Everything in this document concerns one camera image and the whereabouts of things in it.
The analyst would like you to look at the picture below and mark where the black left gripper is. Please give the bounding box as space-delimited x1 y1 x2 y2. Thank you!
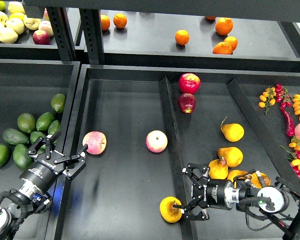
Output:
19 129 88 195

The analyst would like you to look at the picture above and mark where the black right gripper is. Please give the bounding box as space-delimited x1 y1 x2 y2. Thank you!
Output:
173 163 234 221

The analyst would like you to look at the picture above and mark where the yellow pear brown stem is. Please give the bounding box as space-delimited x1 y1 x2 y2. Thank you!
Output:
159 196 182 224

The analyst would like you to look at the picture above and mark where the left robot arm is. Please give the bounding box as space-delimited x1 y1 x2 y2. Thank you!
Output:
0 131 88 240

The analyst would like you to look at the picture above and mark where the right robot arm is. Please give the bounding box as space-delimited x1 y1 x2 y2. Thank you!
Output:
172 163 300 240

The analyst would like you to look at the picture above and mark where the yellow pear left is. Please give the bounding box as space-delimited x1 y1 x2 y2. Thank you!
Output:
208 156 229 180

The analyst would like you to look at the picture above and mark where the green avocado lower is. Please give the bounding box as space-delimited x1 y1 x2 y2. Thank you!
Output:
12 144 33 170

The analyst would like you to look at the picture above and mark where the green avocado top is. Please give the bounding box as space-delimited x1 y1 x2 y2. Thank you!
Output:
50 93 66 113

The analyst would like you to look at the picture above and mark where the dark avocado lying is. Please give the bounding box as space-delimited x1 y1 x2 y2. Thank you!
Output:
2 128 30 146

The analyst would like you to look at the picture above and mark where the yellow pear middle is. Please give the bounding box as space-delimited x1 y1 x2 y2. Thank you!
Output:
216 146 244 168

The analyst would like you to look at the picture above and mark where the yellow pear right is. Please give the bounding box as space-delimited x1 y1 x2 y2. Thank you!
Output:
249 171 272 190

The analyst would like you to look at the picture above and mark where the yellow pear top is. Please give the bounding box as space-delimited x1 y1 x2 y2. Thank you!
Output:
220 117 245 143

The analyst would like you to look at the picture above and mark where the pink apple left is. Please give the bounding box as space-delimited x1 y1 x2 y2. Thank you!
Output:
82 131 107 155

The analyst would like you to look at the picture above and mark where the pink apple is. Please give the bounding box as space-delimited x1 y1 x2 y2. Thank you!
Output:
145 130 168 153
82 131 107 155

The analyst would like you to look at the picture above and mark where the pink apple centre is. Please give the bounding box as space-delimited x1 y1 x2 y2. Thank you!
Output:
145 130 168 153

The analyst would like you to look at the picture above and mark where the black left tray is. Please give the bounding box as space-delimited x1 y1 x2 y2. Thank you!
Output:
0 59 81 240

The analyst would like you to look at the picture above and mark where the black tray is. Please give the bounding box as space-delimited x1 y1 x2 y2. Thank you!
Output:
54 65 300 240
0 59 81 240

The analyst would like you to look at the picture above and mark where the black centre tray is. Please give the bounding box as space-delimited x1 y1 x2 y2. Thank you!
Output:
54 65 300 240

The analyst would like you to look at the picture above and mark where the dark red apple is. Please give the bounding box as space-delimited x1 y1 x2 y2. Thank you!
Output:
177 93 197 114

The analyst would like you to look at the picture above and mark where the bright red apple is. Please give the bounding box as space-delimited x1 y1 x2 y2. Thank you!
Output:
178 73 201 95

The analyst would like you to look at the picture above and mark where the red chili pepper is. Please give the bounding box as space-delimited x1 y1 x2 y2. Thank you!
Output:
280 102 295 137

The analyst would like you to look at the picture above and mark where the red apple on shelf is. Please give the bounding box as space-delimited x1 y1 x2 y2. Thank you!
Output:
32 29 51 45

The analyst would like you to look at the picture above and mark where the orange cherry tomato vine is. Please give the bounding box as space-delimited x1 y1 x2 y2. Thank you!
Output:
258 87 277 115

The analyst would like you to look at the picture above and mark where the pale yellow apple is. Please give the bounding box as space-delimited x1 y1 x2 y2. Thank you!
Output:
0 27 18 44

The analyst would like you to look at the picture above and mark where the orange on shelf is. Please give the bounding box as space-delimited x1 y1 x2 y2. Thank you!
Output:
113 13 128 29

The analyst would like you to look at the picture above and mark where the orange front right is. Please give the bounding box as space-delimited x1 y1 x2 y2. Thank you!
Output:
212 41 233 55

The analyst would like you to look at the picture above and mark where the orange small right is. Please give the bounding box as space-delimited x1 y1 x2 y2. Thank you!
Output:
224 36 238 51

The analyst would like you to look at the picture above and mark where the orange centre shelf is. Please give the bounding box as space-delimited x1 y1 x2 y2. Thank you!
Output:
174 29 190 46

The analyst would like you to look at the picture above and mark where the large orange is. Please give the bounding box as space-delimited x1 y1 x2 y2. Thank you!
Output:
215 17 234 36

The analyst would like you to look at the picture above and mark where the black shelf post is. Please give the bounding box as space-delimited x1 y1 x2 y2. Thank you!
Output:
79 8 105 65

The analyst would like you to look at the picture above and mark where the orange behind post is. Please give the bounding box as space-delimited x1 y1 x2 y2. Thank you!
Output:
100 14 111 31

